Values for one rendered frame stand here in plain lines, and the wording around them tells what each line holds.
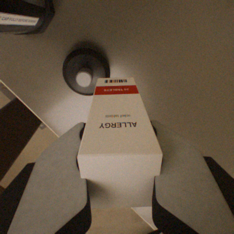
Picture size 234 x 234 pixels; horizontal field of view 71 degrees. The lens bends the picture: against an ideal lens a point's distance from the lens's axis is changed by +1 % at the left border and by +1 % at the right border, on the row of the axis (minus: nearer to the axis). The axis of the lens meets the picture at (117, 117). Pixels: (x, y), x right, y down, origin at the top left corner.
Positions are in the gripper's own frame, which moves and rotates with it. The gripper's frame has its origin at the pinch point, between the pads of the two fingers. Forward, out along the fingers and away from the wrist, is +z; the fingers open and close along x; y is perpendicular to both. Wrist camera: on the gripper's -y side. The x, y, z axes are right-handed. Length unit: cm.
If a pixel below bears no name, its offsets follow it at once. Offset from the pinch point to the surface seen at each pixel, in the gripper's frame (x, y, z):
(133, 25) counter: 3.8, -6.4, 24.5
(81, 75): -5.7, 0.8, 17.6
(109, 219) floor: -13, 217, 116
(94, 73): -3.8, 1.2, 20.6
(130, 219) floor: 15, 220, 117
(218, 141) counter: 27.5, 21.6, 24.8
